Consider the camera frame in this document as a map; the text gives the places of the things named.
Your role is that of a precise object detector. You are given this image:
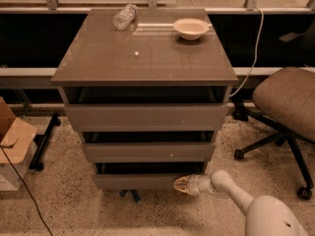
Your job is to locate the grey bottom drawer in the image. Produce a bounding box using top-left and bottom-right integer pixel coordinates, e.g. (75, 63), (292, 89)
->
(94, 161), (206, 190)

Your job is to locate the grey drawer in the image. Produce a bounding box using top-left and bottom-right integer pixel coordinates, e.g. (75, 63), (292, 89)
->
(94, 161), (206, 190)
(81, 131), (215, 163)
(60, 86), (230, 133)

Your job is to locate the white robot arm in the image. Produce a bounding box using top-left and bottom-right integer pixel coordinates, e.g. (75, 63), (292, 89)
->
(173, 170), (309, 236)

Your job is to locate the grey middle drawer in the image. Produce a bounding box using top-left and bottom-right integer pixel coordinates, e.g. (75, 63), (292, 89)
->
(81, 131), (215, 163)

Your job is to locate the grey drawer cabinet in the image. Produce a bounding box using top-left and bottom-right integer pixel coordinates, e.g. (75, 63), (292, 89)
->
(50, 7), (239, 179)

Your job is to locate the grey top drawer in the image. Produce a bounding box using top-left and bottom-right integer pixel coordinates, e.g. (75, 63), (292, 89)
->
(60, 86), (230, 133)

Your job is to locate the blue tape cross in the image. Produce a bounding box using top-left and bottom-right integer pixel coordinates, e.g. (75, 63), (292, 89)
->
(119, 190), (141, 204)

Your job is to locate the brown office chair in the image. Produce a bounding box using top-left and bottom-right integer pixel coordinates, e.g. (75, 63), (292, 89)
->
(231, 67), (315, 201)

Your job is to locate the black stand leg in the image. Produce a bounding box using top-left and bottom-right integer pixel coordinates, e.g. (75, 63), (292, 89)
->
(30, 113), (61, 171)

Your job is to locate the white paper bowl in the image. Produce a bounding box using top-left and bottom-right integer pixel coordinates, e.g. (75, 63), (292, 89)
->
(173, 18), (209, 40)

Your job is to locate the cardboard box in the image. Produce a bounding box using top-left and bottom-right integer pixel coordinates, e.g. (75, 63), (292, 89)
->
(0, 97), (37, 191)

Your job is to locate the clear plastic bottle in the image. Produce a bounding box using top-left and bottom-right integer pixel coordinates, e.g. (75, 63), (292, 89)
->
(113, 4), (138, 30)

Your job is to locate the white power cable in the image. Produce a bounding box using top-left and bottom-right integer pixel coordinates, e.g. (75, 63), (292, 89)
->
(228, 7), (266, 98)

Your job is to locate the black floor cable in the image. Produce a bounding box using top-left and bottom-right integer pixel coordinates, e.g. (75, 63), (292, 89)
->
(0, 145), (54, 236)

